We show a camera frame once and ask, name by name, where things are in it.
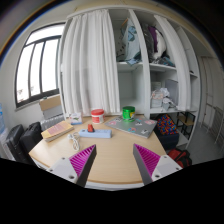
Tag colourful patterned bag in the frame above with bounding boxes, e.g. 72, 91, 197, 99
154, 114, 179, 150

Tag white curtain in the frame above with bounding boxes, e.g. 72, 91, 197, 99
61, 9, 120, 115

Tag black suitcase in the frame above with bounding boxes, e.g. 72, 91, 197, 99
6, 122, 42, 165

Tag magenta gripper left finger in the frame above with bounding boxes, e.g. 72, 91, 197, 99
48, 145, 97, 187

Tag white charger cable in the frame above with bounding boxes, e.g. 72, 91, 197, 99
67, 131, 82, 152

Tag grey laptop with stickers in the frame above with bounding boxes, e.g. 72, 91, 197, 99
105, 116, 157, 138

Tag green canister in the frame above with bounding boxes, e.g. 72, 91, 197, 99
122, 106, 135, 121

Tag white jar red lid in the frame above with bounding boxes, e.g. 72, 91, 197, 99
91, 109, 104, 124

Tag red charger plug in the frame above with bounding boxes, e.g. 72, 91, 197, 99
87, 124, 95, 132

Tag small blue white box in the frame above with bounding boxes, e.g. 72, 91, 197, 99
69, 112, 82, 125

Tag light blue power strip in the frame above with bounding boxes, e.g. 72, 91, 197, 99
79, 129, 112, 138

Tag black wooden stool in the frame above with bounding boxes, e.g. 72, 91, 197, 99
176, 112, 196, 139

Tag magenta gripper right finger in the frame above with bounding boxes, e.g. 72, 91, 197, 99
133, 144, 182, 185

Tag folded items on shelf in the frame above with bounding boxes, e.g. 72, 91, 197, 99
151, 79, 179, 111

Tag white wardrobe shelving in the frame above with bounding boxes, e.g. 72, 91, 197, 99
66, 4, 202, 150

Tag black framed window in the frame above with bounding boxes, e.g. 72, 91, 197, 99
14, 23, 64, 108

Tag hanging clothes pile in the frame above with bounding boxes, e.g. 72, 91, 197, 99
115, 18, 175, 67

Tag red black backpack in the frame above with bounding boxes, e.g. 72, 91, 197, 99
168, 148, 192, 168

